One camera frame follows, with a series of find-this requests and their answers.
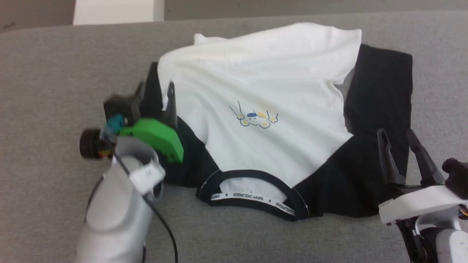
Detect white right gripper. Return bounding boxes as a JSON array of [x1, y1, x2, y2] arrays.
[[377, 129, 468, 225]]

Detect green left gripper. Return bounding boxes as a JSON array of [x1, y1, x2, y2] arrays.
[[119, 82, 184, 164]]

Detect white and black t-shirt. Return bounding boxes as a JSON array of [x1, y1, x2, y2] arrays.
[[141, 22, 414, 222]]

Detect white rectangular box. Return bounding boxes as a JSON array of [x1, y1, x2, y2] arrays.
[[72, 0, 165, 25]]

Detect white cable label tag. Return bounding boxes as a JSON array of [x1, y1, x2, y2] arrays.
[[130, 163, 166, 194]]

